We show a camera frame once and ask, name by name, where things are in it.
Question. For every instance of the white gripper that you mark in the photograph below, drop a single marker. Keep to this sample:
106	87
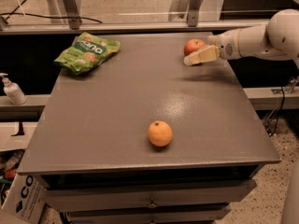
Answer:
224	47

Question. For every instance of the red apple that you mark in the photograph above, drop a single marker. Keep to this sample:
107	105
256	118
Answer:
193	45

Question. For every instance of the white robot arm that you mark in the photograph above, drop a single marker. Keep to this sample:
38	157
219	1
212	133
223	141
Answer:
278	40

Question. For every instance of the orange fruit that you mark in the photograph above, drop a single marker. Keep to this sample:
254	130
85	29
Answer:
160	133

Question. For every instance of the green snack bag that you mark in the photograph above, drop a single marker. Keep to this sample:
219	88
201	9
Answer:
86	53

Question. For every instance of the grey drawer cabinet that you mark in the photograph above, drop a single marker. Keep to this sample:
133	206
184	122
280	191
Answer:
145	139

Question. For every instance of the white pump bottle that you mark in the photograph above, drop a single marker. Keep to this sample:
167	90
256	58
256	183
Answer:
13	90

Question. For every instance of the white cardboard box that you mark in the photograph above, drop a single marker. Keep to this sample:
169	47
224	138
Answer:
24	203

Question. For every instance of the metal frame rail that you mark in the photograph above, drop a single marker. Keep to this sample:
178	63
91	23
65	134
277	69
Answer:
127	28

